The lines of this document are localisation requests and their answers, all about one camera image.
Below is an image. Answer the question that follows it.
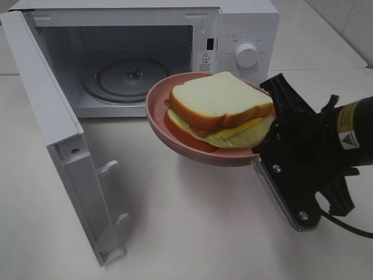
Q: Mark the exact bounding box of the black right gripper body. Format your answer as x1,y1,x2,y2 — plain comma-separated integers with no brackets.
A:
251,110,361,216

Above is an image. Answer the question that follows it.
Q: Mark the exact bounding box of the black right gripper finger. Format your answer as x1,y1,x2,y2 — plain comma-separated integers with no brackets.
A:
259,73,316,119

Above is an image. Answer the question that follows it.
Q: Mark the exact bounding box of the toast sandwich with cheese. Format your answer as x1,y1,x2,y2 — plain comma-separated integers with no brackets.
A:
164,72,275,152

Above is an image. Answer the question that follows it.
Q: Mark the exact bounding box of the pink round plate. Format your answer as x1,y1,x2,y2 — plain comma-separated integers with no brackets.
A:
145,72,255,167

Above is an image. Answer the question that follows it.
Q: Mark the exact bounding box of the white microwave door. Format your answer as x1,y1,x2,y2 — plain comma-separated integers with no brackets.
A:
1,11,126,266

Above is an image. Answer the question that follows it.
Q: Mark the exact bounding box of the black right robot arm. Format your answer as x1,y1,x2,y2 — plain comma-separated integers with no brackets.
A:
254,74,372,216

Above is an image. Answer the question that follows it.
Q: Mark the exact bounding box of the white upper microwave knob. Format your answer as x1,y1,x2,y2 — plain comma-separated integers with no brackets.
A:
235,42,258,68

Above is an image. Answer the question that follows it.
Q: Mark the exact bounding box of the white warning label sticker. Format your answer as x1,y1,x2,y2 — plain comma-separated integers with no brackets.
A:
197,51,212,72

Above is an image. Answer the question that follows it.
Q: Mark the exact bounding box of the glass microwave turntable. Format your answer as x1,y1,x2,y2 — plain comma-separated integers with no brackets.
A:
81,48,175,103

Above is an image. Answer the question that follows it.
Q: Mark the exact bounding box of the white microwave oven body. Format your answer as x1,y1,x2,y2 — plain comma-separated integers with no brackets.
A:
7,1,280,118

